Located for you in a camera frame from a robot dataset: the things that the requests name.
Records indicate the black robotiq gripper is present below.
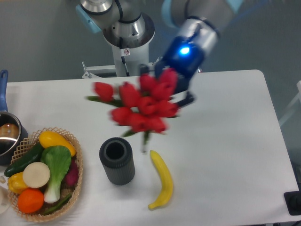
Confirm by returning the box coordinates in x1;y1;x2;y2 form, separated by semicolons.
139;36;205;107

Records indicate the red tulip bouquet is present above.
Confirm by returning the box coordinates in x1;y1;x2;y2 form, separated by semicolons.
86;68;180;153

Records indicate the dark grey ribbed vase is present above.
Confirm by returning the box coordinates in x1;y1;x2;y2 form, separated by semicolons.
99;137;135;186

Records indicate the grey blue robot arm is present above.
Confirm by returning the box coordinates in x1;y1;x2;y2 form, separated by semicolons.
76;0;242;107

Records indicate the yellow banana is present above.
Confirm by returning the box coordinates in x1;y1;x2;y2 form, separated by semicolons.
148;150;174;210

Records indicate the yellow squash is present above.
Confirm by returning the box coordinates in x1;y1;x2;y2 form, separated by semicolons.
39;130;77;157

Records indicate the green bok choy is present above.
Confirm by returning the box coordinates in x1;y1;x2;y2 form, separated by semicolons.
41;145;71;203

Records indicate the purple sweet potato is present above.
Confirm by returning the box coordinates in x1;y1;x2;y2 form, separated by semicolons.
64;159;79;186

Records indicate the dark green cucumber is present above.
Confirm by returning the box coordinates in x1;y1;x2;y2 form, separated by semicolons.
4;142;44;178

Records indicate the woven wicker basket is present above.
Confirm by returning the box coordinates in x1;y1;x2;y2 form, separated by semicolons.
8;127;83;223

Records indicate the green bean pod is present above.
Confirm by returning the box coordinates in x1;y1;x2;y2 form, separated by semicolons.
41;193;72;216

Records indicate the beige round mushroom cap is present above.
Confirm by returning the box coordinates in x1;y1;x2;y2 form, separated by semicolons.
23;162;50;188

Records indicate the dark pot with glass lid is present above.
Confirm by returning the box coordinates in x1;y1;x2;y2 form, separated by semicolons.
0;111;28;166

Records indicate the black device at table edge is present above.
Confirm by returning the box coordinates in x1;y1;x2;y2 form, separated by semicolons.
284;191;301;216

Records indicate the orange fruit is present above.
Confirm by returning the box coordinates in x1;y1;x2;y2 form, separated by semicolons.
17;188;44;214

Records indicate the yellow bell pepper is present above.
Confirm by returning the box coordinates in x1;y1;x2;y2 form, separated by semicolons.
8;172;28;194

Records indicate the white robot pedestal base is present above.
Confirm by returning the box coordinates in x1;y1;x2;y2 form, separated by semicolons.
82;13;155;79

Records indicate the blue pan handle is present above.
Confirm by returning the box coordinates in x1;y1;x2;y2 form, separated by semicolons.
0;70;8;112

